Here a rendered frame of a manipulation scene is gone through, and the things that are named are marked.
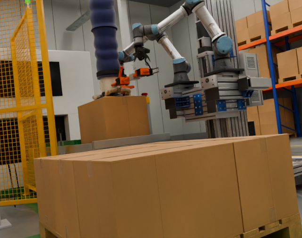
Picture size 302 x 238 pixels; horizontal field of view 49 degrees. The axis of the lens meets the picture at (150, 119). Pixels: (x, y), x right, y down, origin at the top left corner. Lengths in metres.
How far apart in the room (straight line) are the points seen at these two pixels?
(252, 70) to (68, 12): 10.48
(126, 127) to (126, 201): 1.55
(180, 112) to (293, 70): 7.31
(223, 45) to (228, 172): 1.22
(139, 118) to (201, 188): 1.48
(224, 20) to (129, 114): 1.15
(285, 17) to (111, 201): 9.39
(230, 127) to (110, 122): 0.99
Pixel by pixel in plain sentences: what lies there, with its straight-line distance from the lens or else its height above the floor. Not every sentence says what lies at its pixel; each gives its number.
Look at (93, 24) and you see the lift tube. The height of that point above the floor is 1.64.
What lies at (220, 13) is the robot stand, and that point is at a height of 1.57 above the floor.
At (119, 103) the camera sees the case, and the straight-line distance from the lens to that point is 2.68.
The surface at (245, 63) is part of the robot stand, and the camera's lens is 3.01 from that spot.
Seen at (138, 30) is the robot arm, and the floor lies 1.39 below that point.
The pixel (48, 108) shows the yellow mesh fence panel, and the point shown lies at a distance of 3.19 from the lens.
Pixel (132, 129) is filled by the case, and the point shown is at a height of 0.67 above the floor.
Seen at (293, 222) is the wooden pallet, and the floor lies 0.11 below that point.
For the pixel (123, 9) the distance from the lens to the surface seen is 6.30.
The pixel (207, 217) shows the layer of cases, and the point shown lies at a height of 0.26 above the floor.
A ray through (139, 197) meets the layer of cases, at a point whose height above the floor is 0.40.
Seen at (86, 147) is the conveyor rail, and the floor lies 0.57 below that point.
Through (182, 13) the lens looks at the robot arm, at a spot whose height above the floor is 1.52.
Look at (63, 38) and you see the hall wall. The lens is 12.51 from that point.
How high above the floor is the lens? 0.62
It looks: 2 degrees up
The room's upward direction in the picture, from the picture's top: 6 degrees counter-clockwise
